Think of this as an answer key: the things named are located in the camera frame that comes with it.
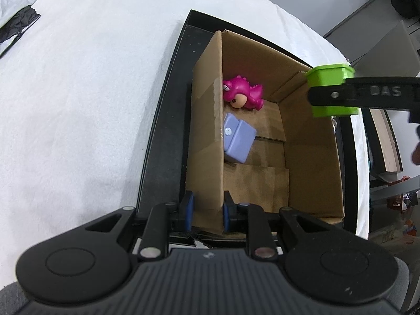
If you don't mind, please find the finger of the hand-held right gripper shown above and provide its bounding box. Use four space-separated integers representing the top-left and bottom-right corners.
308 77 358 109

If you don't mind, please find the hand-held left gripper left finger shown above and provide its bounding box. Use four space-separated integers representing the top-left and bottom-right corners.
83 191 195 260

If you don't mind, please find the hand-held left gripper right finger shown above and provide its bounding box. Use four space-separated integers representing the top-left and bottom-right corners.
222 190 332 260

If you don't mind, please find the green plastic container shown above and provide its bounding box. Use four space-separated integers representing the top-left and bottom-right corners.
306 64 359 119

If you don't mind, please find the brown cardboard box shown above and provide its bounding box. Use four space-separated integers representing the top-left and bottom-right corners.
185 29 345 237

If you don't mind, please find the purple toy sofa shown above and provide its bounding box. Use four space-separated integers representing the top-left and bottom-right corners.
223 112 257 165

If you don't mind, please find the pink dinosaur toy figurine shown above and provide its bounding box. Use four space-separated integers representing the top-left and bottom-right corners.
222 75 265 111

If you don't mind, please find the black shallow tray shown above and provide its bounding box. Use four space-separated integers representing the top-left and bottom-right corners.
136 9 358 246

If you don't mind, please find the grey upright board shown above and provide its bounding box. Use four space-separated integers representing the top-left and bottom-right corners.
349 20 420 79

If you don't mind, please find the white blanket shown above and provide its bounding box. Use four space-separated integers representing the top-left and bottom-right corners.
0 0 371 286

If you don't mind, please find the person's grey clothing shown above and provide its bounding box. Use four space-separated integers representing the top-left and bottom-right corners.
0 258 412 315

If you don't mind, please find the grey and black garment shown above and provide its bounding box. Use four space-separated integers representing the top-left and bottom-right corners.
0 0 56 56

